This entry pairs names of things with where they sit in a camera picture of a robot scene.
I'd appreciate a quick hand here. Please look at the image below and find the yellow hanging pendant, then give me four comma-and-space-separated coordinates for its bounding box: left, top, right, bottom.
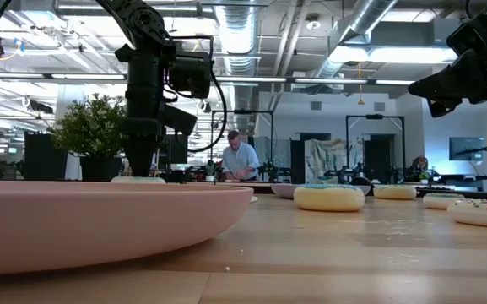
356, 62, 365, 106

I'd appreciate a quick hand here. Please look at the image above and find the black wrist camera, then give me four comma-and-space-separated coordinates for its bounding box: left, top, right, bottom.
446, 21, 487, 58
169, 51, 213, 100

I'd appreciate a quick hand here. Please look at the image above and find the large purple plate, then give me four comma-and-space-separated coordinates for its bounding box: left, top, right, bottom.
270, 182, 373, 199

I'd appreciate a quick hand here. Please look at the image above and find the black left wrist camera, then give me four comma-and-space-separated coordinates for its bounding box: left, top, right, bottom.
169, 51, 213, 100

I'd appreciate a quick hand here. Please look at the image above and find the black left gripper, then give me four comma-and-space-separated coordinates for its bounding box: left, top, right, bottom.
115, 44, 198, 177

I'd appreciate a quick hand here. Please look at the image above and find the black camera cable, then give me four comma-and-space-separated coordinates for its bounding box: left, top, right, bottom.
162, 35, 229, 154

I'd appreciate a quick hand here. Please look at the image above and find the white donut blue drizzle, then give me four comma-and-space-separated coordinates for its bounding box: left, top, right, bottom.
111, 176, 167, 185

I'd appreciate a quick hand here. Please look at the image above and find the wall monitor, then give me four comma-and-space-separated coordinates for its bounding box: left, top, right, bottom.
448, 136, 486, 162

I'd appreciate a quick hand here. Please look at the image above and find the large pink plate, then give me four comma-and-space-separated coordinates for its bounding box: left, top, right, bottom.
0, 180, 255, 278

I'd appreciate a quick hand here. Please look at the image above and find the blue iced sprinkled donut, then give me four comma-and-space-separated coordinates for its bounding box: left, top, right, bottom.
373, 184, 418, 201

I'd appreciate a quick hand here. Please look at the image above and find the silver ventilation duct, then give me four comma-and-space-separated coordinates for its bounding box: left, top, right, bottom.
214, 0, 262, 130
310, 0, 401, 82

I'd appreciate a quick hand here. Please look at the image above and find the patterned hanging cloth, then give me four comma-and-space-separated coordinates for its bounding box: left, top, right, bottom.
304, 138, 365, 183

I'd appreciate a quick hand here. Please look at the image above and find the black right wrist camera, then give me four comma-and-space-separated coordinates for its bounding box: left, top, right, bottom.
446, 21, 487, 58

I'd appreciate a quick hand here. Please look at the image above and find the ceiling light bar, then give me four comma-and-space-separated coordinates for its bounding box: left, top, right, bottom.
215, 76, 416, 86
0, 72, 127, 81

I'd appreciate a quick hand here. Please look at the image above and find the small white sprinkled donut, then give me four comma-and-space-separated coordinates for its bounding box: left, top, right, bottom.
446, 198, 487, 229

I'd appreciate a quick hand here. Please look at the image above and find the black rig frame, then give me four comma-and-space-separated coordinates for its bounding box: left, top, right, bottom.
345, 113, 407, 181
210, 109, 275, 181

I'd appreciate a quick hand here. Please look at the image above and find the green potted plant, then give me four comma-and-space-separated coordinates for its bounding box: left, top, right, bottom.
48, 92, 128, 183

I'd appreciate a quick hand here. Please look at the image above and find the dark cabinet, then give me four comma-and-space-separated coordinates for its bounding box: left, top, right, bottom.
23, 131, 69, 182

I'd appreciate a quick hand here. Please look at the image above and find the person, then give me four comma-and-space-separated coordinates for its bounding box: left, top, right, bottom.
409, 155, 432, 181
220, 129, 262, 182

